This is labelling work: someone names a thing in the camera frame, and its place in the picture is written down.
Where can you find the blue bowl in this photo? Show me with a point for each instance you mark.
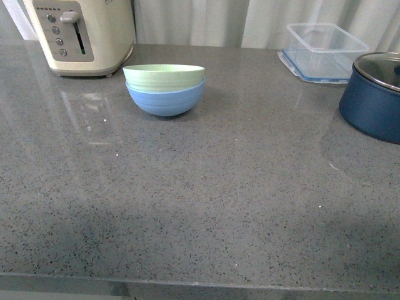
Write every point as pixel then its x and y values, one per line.
pixel 167 104

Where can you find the green bowl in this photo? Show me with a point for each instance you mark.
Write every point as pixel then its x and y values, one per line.
pixel 163 77

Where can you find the white curtain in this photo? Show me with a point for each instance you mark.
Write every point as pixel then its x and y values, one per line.
pixel 260 24

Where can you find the clear plastic food container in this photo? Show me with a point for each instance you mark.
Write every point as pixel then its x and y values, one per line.
pixel 321 52

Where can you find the cream two-slot toaster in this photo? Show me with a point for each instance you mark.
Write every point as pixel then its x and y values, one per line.
pixel 83 38

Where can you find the dark blue saucepan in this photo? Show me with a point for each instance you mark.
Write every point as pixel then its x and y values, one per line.
pixel 371 108

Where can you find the glass pot lid blue knob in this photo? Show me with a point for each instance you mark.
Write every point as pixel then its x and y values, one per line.
pixel 381 68

